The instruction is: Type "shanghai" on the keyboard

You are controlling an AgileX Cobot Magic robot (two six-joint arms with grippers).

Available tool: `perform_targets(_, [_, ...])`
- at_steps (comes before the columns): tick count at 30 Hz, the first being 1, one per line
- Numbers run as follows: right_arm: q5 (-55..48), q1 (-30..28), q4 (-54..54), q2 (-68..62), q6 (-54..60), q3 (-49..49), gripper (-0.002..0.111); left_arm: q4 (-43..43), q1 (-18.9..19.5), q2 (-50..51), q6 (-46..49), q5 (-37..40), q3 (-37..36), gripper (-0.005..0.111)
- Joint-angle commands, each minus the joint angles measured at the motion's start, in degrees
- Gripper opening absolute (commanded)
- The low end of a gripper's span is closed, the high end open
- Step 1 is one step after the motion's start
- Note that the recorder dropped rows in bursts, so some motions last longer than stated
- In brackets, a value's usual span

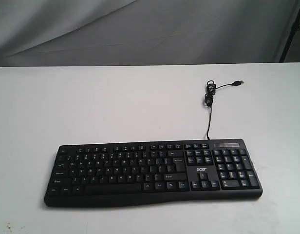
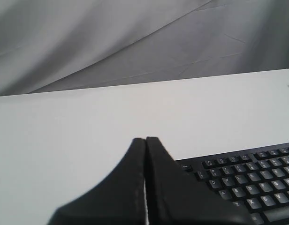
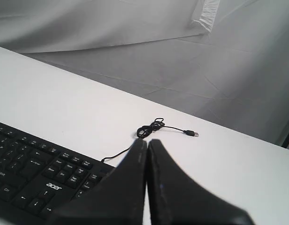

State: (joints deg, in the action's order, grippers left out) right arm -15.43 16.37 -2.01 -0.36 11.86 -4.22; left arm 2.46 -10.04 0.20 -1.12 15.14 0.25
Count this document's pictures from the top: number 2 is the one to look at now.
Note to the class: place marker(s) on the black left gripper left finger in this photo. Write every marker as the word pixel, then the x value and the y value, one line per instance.
pixel 119 199

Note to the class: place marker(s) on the black acer keyboard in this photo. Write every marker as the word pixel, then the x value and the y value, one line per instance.
pixel 257 179

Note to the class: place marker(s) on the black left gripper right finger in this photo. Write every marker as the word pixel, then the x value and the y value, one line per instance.
pixel 175 198

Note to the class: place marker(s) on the grey backdrop cloth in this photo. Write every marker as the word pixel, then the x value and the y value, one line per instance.
pixel 52 45

